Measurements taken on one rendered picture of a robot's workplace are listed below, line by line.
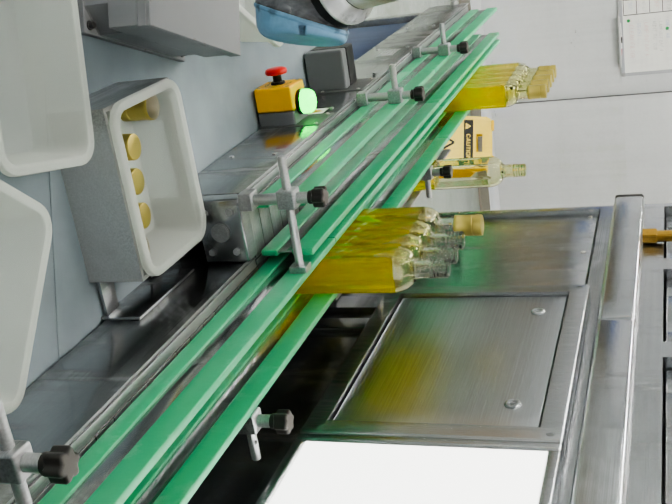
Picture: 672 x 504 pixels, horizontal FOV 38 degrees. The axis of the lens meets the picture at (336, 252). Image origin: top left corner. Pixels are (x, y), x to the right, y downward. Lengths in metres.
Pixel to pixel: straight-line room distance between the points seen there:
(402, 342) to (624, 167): 6.07
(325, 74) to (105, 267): 0.87
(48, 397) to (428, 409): 0.49
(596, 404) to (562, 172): 6.27
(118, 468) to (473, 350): 0.64
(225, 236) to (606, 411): 0.56
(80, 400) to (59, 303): 0.17
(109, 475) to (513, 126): 6.65
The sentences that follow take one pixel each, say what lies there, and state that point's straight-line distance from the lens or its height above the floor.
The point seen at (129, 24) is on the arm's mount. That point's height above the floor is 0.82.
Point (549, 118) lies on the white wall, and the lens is 7.43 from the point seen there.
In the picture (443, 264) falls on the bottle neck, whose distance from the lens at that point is 1.41.
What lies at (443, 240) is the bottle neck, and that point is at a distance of 1.52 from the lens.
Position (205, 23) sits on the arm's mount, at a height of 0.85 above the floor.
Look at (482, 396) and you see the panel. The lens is 1.33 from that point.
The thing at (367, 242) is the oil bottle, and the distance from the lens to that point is 1.49.
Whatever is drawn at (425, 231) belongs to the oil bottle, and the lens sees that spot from 1.52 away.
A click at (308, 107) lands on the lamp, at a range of 1.74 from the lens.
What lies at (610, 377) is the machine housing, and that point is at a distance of 1.37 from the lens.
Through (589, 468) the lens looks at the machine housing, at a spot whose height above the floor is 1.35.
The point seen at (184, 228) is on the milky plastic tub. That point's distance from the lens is 1.36.
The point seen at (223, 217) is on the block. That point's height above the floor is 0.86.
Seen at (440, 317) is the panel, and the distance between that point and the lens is 1.57.
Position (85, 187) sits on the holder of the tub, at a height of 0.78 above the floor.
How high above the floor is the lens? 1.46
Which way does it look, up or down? 19 degrees down
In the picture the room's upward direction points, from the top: 88 degrees clockwise
